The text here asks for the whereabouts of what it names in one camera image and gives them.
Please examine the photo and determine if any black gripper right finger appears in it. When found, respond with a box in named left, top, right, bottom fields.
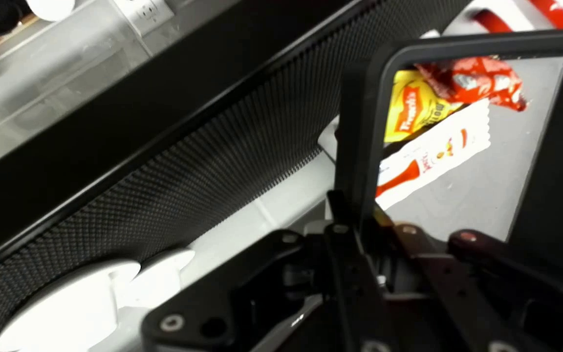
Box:
left=385, top=222, right=563, bottom=352

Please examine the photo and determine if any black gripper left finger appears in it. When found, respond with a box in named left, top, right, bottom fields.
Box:
left=141, top=189, right=389, bottom=352

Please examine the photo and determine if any black plastic tray box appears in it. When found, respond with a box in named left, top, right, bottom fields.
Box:
left=333, top=27, right=563, bottom=281

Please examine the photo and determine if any white packet with red print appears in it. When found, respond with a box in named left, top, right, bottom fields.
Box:
left=376, top=95, right=493, bottom=210

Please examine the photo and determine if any white plastic disc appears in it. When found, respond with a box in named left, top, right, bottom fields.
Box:
left=0, top=246, right=200, bottom=352

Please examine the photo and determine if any yellow mustard packet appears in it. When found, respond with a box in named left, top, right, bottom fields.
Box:
left=383, top=66, right=465, bottom=144

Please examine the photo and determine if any white red striped sheet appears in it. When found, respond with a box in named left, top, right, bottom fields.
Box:
left=440, top=0, right=563, bottom=36

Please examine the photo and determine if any brushed metal panel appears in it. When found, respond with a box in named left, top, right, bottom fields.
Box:
left=0, top=0, right=245, bottom=181

